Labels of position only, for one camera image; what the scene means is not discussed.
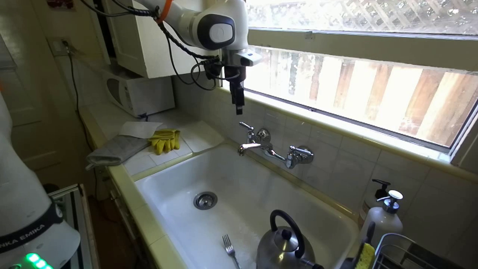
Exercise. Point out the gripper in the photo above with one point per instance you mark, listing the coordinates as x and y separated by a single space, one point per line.
235 73

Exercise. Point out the chrome tap lever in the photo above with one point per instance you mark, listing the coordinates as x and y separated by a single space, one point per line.
251 130
300 154

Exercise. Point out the white microwave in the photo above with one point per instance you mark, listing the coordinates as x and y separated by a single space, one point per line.
143 95

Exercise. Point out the yellow rubber gloves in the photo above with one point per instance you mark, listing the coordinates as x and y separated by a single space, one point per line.
165 140

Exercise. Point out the white paper sheet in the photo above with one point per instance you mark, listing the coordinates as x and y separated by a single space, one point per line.
140 129

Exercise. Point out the white sink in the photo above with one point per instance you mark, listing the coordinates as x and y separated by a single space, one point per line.
239 194

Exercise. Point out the window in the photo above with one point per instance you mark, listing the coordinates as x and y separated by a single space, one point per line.
358 86

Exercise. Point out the metal sink drain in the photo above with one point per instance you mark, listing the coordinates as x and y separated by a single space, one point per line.
205 200

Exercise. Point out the grey oven mitt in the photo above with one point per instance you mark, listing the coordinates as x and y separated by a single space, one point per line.
114 151

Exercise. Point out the metal fork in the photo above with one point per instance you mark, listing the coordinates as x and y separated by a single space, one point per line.
229 246

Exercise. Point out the soap bottle with black pump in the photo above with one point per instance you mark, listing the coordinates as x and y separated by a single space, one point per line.
369 203

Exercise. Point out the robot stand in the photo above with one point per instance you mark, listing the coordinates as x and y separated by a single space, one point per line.
74 209

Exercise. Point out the white soap dispenser silver pump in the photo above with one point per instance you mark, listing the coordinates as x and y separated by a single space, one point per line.
384 224

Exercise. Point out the yellow sponge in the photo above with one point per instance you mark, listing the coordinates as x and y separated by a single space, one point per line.
366 257

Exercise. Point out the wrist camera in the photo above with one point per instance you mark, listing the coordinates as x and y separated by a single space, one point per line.
213 69

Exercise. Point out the chrome wall tap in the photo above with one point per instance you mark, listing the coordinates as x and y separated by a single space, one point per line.
267 149

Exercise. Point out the white wall cabinet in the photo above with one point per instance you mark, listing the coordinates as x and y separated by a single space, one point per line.
145 41

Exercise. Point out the wall socket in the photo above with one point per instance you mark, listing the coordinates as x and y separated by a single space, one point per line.
58 46

